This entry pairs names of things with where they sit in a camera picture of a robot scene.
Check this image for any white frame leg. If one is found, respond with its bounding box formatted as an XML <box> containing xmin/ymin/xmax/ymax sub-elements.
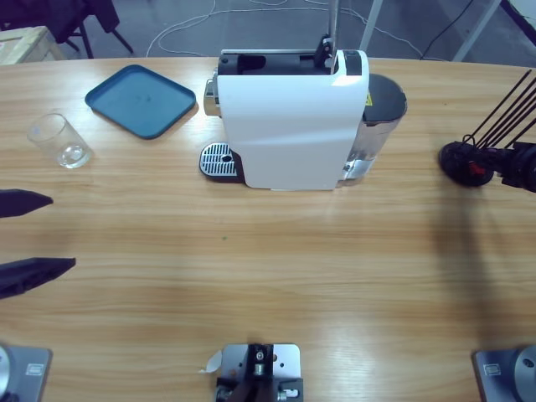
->
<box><xmin>358</xmin><ymin>0</ymin><xmax>384</xmax><ymax>54</ymax></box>
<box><xmin>454</xmin><ymin>0</ymin><xmax>502</xmax><ymax>62</ymax></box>

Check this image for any white capsule coffee machine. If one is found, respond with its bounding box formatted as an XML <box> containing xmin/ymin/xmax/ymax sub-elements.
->
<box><xmin>198</xmin><ymin>0</ymin><xmax>370</xmax><ymax>193</ymax></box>

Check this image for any clear water tank black lid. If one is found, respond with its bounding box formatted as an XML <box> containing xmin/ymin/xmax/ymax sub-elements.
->
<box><xmin>341</xmin><ymin>73</ymin><xmax>408</xmax><ymax>188</ymax></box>

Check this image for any black chair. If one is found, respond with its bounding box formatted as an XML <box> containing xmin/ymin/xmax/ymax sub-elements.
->
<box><xmin>0</xmin><ymin>0</ymin><xmax>135</xmax><ymax>59</ymax></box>

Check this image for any black frame bar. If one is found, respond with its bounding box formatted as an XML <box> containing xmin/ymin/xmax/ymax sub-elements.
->
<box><xmin>502</xmin><ymin>0</ymin><xmax>536</xmax><ymax>43</ymax></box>

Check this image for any centre metal base mount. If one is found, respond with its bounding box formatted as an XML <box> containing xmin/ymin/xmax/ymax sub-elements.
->
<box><xmin>215</xmin><ymin>342</ymin><xmax>305</xmax><ymax>402</ymax></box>

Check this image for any blue plastic tray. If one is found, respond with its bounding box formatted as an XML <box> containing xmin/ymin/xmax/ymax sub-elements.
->
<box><xmin>84</xmin><ymin>64</ymin><xmax>198</xmax><ymax>142</ymax></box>

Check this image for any black capsule holder with rods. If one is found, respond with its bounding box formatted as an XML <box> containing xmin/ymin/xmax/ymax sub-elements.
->
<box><xmin>438</xmin><ymin>69</ymin><xmax>536</xmax><ymax>188</ymax></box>

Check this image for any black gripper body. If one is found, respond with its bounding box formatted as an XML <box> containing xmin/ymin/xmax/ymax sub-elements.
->
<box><xmin>500</xmin><ymin>141</ymin><xmax>536</xmax><ymax>194</ymax></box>

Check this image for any white floor cable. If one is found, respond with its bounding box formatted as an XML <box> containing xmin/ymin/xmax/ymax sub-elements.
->
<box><xmin>146</xmin><ymin>0</ymin><xmax>424</xmax><ymax>59</ymax></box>

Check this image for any wooden crate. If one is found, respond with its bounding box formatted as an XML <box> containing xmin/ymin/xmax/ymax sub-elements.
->
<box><xmin>0</xmin><ymin>25</ymin><xmax>66</xmax><ymax>66</ymax></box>

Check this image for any black floor cable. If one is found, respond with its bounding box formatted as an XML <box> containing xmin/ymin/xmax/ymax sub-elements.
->
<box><xmin>420</xmin><ymin>0</ymin><xmax>481</xmax><ymax>59</ymax></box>

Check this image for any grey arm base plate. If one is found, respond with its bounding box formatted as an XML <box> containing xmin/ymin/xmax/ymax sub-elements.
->
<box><xmin>472</xmin><ymin>345</ymin><xmax>536</xmax><ymax>402</ymax></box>
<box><xmin>0</xmin><ymin>343</ymin><xmax>54</xmax><ymax>402</ymax></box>

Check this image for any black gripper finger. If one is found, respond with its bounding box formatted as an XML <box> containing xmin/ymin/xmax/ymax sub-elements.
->
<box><xmin>0</xmin><ymin>188</ymin><xmax>54</xmax><ymax>219</ymax></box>
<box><xmin>481</xmin><ymin>158</ymin><xmax>506</xmax><ymax>179</ymax></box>
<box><xmin>462</xmin><ymin>146</ymin><xmax>517</xmax><ymax>160</ymax></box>
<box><xmin>0</xmin><ymin>257</ymin><xmax>77</xmax><ymax>299</ymax></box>

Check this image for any white paper tab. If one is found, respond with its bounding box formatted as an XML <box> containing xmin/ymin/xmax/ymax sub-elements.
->
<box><xmin>198</xmin><ymin>350</ymin><xmax>224</xmax><ymax>374</ymax></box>

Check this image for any clear drinking glass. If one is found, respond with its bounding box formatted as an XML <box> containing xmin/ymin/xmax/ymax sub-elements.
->
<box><xmin>27</xmin><ymin>111</ymin><xmax>94</xmax><ymax>170</ymax></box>

